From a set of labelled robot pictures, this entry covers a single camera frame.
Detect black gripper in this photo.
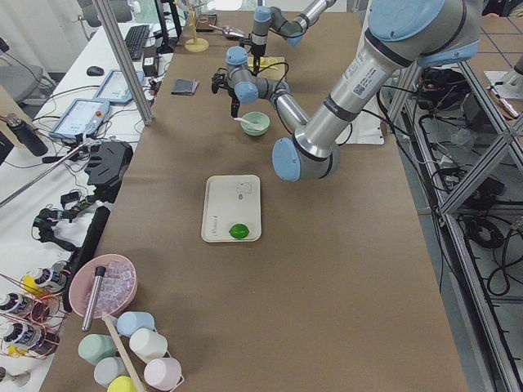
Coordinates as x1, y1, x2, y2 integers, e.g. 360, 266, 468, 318
250, 43, 266, 74
227, 87, 240, 118

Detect white ceramic spoon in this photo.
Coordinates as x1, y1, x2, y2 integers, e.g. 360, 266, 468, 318
233, 117, 264, 131

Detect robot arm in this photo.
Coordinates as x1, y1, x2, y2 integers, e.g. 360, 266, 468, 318
224, 0, 484, 181
244, 0, 336, 75

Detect mint green bowl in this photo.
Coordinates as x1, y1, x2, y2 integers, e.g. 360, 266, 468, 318
240, 112, 270, 136

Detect pink bowl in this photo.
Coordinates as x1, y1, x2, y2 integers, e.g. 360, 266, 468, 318
69, 254, 138, 319

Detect metal scoop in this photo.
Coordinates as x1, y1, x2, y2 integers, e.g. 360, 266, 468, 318
210, 24, 246, 40

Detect grey folded cloth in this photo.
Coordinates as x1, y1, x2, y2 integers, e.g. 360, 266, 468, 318
171, 78, 199, 96

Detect wooden mug tree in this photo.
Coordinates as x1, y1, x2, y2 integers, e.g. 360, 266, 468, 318
174, 1, 209, 53

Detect cream rabbit tray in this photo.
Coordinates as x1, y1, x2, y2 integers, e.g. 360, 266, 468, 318
201, 175, 262, 243

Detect black keyboard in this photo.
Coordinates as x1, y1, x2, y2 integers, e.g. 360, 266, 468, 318
124, 24, 150, 61

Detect far teach pendant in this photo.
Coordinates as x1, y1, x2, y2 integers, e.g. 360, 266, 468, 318
93, 69, 132, 105

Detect teach pendant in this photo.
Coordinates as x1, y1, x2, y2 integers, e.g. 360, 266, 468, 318
49, 99, 110, 140
93, 69, 132, 105

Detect green lime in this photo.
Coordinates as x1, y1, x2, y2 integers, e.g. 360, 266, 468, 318
229, 223, 250, 239

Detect black computer mouse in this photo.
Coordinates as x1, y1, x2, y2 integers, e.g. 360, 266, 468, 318
86, 65, 105, 77

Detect near teach pendant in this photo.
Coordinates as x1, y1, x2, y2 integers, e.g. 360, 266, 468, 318
49, 99, 110, 140

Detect black water bottle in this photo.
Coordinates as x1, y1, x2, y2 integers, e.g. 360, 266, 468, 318
5, 114, 48, 157

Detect metal muddler tube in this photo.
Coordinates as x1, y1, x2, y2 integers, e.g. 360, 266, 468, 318
81, 266, 106, 332

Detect blue cup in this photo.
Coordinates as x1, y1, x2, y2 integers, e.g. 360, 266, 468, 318
116, 311, 155, 337

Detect white cup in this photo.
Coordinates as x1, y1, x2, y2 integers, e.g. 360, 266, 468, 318
129, 328, 168, 363

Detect pink cup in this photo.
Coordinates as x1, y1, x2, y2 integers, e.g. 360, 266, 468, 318
144, 358, 182, 391

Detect green cup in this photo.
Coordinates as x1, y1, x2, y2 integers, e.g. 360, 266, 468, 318
78, 334, 117, 366

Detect grey cup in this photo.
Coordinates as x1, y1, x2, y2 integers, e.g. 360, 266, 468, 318
93, 357, 128, 388

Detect yellow cup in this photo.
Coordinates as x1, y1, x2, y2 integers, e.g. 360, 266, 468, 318
107, 376, 137, 392

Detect aluminium frame post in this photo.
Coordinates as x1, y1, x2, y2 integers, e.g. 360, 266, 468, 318
92, 0, 153, 126

